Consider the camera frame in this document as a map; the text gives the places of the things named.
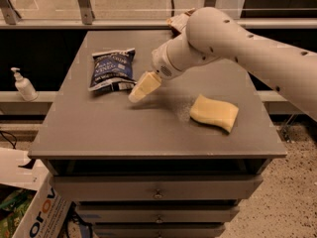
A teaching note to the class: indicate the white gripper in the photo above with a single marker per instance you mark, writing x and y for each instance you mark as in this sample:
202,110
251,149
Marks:
160,64

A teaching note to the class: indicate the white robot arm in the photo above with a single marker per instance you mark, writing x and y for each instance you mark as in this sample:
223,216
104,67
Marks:
209,34

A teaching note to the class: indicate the blue chip bag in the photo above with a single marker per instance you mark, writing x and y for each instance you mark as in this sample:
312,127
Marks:
112,71

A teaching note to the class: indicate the brown snack bag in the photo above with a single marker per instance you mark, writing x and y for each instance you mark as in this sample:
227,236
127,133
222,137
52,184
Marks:
177,23

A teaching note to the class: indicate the yellow sponge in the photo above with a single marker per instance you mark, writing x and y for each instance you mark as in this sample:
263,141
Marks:
214,112

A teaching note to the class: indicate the grey drawer cabinet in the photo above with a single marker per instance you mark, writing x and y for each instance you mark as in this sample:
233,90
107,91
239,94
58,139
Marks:
109,155

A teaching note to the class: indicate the top drawer knob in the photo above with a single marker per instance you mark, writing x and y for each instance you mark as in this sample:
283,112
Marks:
158,194

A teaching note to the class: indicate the drawer knob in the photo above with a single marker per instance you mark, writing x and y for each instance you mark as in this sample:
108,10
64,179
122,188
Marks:
159,220
158,194

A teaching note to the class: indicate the white pump bottle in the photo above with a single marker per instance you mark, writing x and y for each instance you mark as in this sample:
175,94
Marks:
24,86

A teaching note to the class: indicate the middle drawer knob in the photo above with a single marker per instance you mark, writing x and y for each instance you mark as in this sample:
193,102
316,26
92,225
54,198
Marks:
159,220

